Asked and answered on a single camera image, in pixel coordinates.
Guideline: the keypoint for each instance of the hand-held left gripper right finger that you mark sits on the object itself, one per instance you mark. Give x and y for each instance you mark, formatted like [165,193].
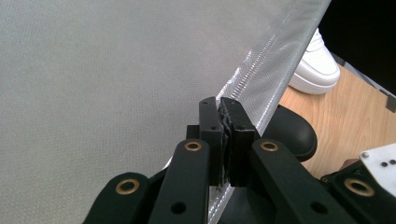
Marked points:
[241,140]

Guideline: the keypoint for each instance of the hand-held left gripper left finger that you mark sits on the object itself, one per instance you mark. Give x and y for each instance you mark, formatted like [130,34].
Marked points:
[211,133]

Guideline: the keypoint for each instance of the white sneaker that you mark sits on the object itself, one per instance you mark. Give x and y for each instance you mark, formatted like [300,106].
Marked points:
[317,68]

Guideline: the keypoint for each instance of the metal shoe rack grey shelves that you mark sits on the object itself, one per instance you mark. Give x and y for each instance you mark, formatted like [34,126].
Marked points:
[109,77]

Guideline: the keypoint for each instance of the grey table bracket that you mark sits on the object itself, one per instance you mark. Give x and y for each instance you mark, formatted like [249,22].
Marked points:
[391,103]

